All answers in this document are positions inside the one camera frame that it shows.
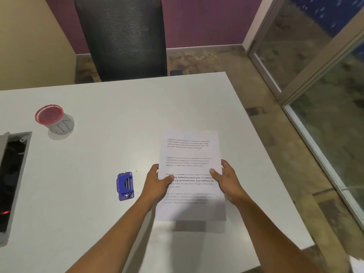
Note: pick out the person's left hand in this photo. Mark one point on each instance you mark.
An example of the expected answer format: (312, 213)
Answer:
(153, 187)

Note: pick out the person's right hand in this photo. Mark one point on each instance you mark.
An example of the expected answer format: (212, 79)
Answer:
(229, 184)

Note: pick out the person's right thumb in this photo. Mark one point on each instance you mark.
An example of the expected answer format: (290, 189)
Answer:
(216, 173)

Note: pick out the person's left thumb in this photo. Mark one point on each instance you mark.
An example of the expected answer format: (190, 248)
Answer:
(166, 179)

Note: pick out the white printed paper sheets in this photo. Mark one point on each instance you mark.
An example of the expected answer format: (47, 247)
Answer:
(189, 156)

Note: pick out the person's left forearm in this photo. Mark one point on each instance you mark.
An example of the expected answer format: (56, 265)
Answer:
(113, 235)

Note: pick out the person's right forearm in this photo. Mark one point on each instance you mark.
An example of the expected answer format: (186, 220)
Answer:
(273, 238)

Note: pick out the blue hole punch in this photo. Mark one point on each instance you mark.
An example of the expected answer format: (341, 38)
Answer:
(125, 186)

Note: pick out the red rimmed mesh cup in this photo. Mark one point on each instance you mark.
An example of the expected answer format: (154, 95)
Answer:
(54, 118)

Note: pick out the black mesh office chair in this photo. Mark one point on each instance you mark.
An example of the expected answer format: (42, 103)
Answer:
(122, 39)

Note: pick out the glass door with white frame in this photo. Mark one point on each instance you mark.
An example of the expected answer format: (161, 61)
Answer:
(321, 82)

